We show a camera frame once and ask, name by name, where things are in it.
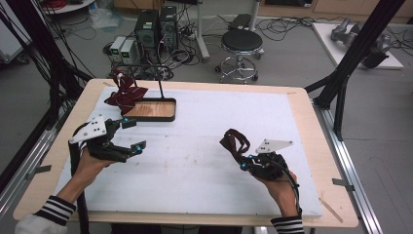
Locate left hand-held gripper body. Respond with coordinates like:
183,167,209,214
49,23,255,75
68,113,131,164

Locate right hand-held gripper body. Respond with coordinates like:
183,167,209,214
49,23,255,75
240,138,294,181

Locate dark red bow tie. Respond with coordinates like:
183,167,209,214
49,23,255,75
218,128,251,165

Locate red striped bow tie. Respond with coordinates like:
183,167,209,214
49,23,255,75
104,67,150,116

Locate black rack tray wooden bottom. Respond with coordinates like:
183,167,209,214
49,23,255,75
120,63,178,123

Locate person's right hand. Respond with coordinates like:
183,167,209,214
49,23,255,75
255,170,299,217

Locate person's left hand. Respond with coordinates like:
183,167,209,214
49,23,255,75
73,146,117,183

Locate white foam mat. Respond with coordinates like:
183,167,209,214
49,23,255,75
53,86,324,218

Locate light wooden table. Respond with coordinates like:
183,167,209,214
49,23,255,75
13,78,360,229

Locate white power supply box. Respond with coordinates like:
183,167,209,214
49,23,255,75
120,38,137,65
109,35,128,63

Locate thin wooden stick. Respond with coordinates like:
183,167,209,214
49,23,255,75
319,197,344,224

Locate black computer tower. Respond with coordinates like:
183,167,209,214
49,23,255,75
159,5,180,51
133,9,161,63

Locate clear plastic bag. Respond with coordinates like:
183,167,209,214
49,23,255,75
89,5,125,31

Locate black round stool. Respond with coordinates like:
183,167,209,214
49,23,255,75
214,28,266,84

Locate white-legged wooden desk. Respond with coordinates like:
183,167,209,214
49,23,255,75
181,0,263,63

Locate grey wheeled cart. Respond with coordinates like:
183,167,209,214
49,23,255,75
0,19,32,65

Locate round white table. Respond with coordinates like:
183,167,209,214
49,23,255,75
40,0,97,16

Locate flat black box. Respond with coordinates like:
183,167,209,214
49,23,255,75
228,13,253,31

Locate white floor board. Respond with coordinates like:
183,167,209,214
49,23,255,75
311,21,405,70

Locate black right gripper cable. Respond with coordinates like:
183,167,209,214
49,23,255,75
274,160,303,217

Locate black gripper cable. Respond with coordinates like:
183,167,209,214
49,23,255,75
274,160,303,217
67,124,91,234

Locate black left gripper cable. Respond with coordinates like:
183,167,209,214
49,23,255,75
67,124,91,234

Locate metal bracket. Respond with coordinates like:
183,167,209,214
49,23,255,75
24,164,53,180
331,177,356,192

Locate aluminium rail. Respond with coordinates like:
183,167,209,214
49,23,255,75
0,108,67,217
312,97,385,234

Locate black metal frame stand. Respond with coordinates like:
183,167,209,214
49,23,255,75
304,0,407,142
5,0,94,131

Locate black floor cables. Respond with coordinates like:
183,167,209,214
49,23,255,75
255,15,346,42

